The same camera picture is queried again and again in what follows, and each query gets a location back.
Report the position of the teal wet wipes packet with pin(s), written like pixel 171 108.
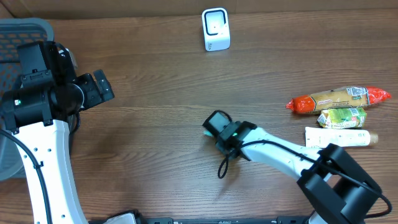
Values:
pixel 207 133

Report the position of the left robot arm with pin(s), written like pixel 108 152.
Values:
pixel 36 120

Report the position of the white barcode scanner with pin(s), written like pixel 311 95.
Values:
pixel 216 29

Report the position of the white cream tube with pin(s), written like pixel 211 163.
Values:
pixel 322 137

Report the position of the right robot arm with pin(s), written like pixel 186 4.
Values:
pixel 338 188

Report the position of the green snack packet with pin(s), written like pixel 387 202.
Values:
pixel 342 118

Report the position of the grey plastic basket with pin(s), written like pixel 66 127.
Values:
pixel 15 32

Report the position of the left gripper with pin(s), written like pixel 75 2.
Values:
pixel 96 95

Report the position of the orange spaghetti packet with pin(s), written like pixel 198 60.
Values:
pixel 344 97

